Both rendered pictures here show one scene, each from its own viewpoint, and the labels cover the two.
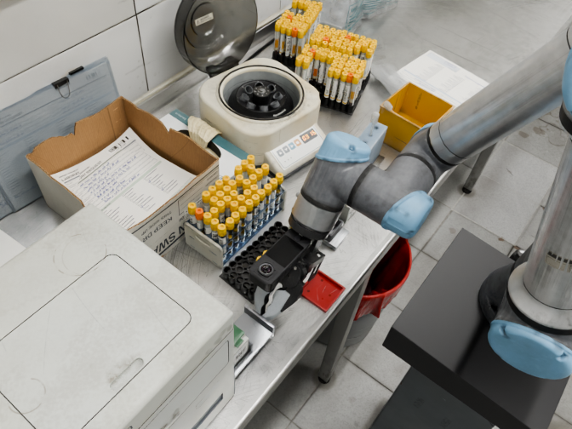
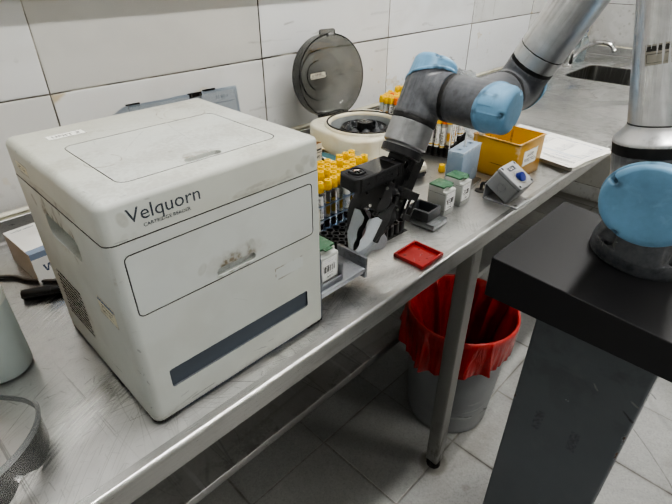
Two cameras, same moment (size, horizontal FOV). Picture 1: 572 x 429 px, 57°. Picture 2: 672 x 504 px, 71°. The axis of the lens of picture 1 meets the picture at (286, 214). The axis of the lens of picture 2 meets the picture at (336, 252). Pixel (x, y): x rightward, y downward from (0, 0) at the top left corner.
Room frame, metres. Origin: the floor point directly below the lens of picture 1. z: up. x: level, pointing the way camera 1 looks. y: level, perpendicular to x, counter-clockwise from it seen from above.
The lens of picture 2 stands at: (-0.25, -0.09, 1.36)
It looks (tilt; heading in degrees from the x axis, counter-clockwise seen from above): 32 degrees down; 12
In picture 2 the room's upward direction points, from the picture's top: straight up
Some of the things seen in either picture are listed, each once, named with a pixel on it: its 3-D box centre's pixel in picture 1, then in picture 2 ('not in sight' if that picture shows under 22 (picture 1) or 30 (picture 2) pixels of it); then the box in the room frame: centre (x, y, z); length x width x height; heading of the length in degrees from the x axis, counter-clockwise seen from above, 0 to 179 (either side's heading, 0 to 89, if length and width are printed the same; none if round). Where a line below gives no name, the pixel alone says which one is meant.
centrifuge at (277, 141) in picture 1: (265, 114); (367, 144); (0.96, 0.08, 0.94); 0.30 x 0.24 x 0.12; 49
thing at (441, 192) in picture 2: (344, 203); (441, 196); (0.74, -0.12, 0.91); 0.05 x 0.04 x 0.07; 58
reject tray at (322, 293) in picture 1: (321, 290); (418, 254); (0.53, -0.09, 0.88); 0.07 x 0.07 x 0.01; 58
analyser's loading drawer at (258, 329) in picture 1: (221, 361); (309, 281); (0.35, 0.08, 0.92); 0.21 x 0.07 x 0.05; 148
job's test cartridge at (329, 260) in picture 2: (230, 345); (319, 262); (0.37, 0.07, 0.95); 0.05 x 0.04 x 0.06; 58
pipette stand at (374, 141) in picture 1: (366, 151); (462, 165); (0.89, -0.17, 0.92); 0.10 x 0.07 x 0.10; 154
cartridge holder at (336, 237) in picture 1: (325, 227); (422, 213); (0.68, -0.09, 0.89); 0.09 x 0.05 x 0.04; 60
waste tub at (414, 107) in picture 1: (412, 121); (506, 151); (1.02, -0.28, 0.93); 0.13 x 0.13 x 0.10; 55
